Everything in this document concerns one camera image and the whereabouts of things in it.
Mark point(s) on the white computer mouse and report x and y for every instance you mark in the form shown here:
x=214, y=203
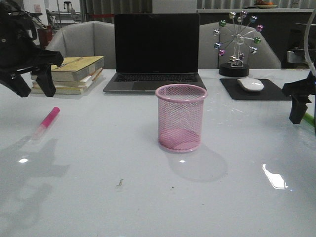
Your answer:
x=250, y=84

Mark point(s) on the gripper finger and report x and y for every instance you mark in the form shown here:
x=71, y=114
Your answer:
x=299, y=91

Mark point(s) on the red bin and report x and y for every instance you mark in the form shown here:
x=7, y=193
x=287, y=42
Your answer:
x=45, y=36

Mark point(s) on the pink mesh pen holder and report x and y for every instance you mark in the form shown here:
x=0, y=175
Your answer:
x=180, y=111

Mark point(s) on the fruit bowl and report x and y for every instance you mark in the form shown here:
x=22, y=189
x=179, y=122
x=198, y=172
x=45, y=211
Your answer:
x=264, y=4

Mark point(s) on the left grey armchair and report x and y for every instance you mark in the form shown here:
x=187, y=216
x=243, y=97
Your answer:
x=91, y=38

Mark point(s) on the top yellow book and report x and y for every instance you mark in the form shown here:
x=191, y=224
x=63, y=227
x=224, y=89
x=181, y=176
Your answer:
x=76, y=68

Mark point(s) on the right grey armchair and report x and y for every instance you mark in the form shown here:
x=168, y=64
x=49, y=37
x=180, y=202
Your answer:
x=208, y=57

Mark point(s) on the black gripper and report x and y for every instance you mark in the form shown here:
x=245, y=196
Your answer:
x=18, y=51

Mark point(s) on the green highlighter pen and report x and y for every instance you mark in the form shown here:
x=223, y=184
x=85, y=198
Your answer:
x=309, y=119

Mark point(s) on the pink highlighter pen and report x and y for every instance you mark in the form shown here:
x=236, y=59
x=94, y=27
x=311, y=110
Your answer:
x=45, y=124

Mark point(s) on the bottom yellow book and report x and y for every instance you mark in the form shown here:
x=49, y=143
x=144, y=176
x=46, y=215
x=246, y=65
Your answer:
x=66, y=90

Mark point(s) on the grey armchair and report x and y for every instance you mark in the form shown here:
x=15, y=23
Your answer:
x=208, y=57
x=91, y=38

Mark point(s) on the ferris wheel desk ornament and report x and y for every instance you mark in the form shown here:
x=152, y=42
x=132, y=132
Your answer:
x=234, y=39

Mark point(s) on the middle white book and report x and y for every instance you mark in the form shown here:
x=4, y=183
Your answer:
x=75, y=83

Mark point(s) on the black mouse pad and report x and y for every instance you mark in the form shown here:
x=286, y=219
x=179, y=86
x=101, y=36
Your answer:
x=270, y=92

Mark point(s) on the yellow book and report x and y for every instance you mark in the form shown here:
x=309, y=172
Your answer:
x=66, y=90
x=76, y=68

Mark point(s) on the grey laptop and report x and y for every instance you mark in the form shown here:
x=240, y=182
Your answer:
x=153, y=50

